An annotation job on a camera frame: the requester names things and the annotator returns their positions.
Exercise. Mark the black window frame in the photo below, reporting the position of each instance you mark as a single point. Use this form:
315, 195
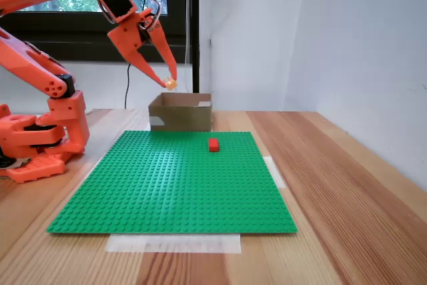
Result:
83, 44

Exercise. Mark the yellow lego block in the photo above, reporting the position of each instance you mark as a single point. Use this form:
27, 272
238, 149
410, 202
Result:
171, 84

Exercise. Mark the red lego block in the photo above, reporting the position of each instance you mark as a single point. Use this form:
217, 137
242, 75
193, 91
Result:
213, 145

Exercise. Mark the translucent tape strip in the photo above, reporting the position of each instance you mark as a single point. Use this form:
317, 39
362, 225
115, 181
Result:
275, 173
173, 243

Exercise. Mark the green lego baseplate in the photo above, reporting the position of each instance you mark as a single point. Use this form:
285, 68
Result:
150, 191

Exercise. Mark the grey tape patch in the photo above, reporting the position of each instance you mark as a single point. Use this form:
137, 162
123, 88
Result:
156, 120

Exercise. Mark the cardboard box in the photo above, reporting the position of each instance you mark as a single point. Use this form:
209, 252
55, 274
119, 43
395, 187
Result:
187, 115

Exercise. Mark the black vertical pole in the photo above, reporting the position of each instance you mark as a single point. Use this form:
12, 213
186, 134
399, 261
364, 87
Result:
196, 31

